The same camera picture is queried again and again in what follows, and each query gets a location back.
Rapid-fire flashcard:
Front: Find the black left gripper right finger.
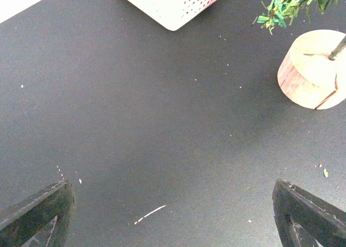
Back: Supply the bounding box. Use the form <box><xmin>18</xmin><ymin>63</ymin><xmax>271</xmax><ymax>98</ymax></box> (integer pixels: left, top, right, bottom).
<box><xmin>272</xmin><ymin>179</ymin><xmax>345</xmax><ymax>246</ymax></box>

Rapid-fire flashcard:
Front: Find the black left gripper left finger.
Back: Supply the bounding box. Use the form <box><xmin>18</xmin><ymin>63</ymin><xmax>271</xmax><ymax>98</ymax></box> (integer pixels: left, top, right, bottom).
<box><xmin>1</xmin><ymin>180</ymin><xmax>75</xmax><ymax>246</ymax></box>

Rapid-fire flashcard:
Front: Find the white perforated plastic basket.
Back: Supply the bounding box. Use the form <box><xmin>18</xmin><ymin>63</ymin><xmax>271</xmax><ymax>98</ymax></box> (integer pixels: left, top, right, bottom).
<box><xmin>127</xmin><ymin>0</ymin><xmax>217</xmax><ymax>31</ymax></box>

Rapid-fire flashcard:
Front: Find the small green christmas tree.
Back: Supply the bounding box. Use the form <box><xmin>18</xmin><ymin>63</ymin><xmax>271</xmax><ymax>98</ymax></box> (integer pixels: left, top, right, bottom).
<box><xmin>255</xmin><ymin>0</ymin><xmax>345</xmax><ymax>110</ymax></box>

